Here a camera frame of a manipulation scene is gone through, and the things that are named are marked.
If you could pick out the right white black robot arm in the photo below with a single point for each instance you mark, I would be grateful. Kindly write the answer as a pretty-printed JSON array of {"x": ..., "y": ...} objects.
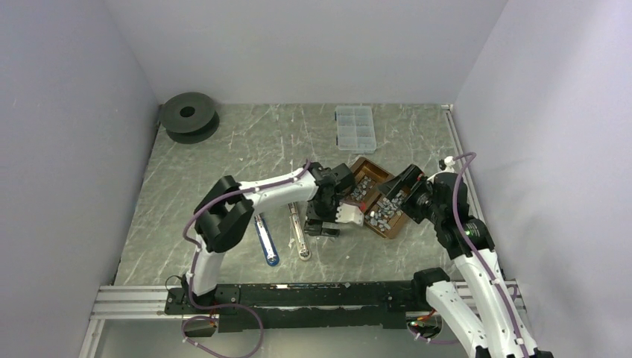
[{"x": 493, "y": 327}]

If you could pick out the blue stapler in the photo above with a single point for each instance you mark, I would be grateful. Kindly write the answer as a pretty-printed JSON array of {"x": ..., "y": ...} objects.
[{"x": 268, "y": 247}]

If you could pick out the aluminium frame rail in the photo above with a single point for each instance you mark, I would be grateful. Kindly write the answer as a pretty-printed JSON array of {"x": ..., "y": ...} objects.
[{"x": 163, "y": 302}]

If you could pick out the black beige stapler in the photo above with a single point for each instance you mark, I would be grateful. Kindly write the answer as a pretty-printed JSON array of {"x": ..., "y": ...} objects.
[{"x": 298, "y": 237}]

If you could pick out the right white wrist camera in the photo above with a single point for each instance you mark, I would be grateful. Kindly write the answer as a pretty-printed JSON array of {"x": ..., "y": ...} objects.
[{"x": 447, "y": 164}]

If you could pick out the brown staple tray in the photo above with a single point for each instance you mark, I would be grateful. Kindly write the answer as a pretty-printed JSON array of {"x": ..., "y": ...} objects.
[{"x": 383, "y": 216}]

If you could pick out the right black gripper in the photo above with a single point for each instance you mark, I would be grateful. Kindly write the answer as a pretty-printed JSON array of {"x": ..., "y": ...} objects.
[{"x": 408, "y": 176}]

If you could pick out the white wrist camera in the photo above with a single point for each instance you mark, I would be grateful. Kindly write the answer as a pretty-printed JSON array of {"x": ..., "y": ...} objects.
[
  {"x": 447, "y": 164},
  {"x": 349, "y": 214}
]

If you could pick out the clear plastic organizer box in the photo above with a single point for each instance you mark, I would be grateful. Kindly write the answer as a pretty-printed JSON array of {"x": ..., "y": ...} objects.
[{"x": 355, "y": 129}]

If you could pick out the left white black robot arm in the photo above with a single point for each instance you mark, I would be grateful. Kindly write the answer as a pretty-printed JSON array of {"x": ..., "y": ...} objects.
[{"x": 220, "y": 220}]

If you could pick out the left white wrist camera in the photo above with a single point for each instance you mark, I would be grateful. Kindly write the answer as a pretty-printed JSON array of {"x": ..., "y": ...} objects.
[{"x": 349, "y": 214}]

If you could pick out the black filament spool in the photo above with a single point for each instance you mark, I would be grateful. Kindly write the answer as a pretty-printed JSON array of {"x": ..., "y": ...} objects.
[{"x": 189, "y": 118}]

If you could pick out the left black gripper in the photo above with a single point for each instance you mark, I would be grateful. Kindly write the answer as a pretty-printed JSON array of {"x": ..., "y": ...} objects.
[{"x": 314, "y": 223}]

